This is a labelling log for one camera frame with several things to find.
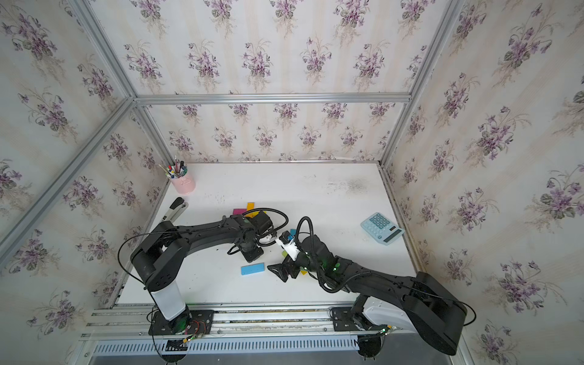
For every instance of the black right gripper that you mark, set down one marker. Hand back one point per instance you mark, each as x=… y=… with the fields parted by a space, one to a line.
x=280 y=271

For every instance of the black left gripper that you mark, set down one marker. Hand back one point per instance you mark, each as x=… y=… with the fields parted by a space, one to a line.
x=255 y=256

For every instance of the light blue wooden block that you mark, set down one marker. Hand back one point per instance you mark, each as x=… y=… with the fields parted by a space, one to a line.
x=252 y=269

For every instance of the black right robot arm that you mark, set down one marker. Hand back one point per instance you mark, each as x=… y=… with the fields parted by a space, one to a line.
x=436 y=314

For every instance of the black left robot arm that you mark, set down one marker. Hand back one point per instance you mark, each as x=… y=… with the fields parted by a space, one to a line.
x=159 y=257

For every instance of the black and white stapler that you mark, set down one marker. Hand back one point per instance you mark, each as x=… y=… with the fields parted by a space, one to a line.
x=178 y=206

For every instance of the pink metal pen bucket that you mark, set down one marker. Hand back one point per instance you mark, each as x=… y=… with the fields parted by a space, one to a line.
x=184 y=185

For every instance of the light blue calculator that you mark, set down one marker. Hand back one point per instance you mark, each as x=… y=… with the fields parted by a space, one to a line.
x=381 y=229

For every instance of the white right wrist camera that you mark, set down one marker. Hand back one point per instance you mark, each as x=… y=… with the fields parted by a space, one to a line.
x=287 y=243

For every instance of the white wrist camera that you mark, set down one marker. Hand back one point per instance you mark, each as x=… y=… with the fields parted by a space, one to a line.
x=287 y=243
x=270 y=239

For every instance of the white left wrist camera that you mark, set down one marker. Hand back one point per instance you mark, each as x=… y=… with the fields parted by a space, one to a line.
x=270 y=239

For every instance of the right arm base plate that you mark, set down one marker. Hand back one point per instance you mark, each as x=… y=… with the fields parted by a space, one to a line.
x=346 y=319

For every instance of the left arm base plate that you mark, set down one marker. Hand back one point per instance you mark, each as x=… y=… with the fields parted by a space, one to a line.
x=189 y=322

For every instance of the aluminium front rail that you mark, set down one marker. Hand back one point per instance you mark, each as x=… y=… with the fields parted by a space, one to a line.
x=130 y=321

